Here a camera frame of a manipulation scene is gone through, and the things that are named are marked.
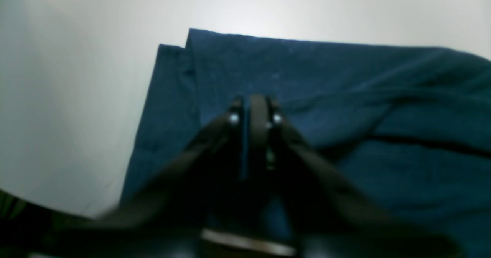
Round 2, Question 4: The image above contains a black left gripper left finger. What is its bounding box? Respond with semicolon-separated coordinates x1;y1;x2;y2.
50;97;244;258

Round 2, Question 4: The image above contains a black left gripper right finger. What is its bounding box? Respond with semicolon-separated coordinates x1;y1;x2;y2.
249;94;461;258

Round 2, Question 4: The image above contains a dark blue T-shirt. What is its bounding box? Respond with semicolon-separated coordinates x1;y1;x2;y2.
121;29;491;258

